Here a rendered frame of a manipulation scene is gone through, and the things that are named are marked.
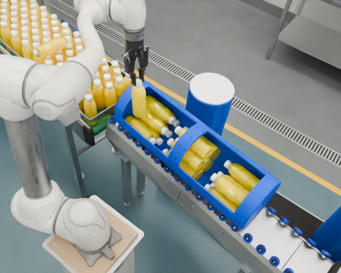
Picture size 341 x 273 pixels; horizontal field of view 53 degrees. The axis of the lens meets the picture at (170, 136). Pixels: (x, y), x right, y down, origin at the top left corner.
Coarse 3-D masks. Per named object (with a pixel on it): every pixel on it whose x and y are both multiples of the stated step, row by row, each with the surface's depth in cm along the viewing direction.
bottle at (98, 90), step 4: (100, 84) 198; (92, 88) 200; (96, 88) 198; (100, 88) 199; (96, 92) 199; (100, 92) 200; (96, 96) 202; (100, 96) 202; (96, 100) 204; (100, 100) 204; (96, 104) 207; (100, 104) 207; (104, 104) 210; (100, 108) 210
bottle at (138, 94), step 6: (132, 90) 164; (138, 90) 162; (144, 90) 164; (132, 96) 165; (138, 96) 164; (144, 96) 165; (132, 102) 169; (138, 102) 166; (144, 102) 168; (138, 108) 169; (144, 108) 171; (138, 114) 172; (144, 114) 174
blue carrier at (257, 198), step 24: (120, 96) 178; (168, 96) 183; (120, 120) 182; (192, 120) 184; (144, 144) 177; (192, 144) 161; (216, 144) 180; (216, 168) 182; (264, 192) 146; (240, 216) 149
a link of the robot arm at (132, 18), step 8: (112, 0) 133; (120, 0) 130; (128, 0) 129; (136, 0) 129; (144, 0) 133; (112, 8) 133; (120, 8) 131; (128, 8) 130; (136, 8) 131; (144, 8) 133; (112, 16) 135; (120, 16) 134; (128, 16) 133; (136, 16) 133; (144, 16) 135; (128, 24) 136; (136, 24) 136; (144, 24) 139
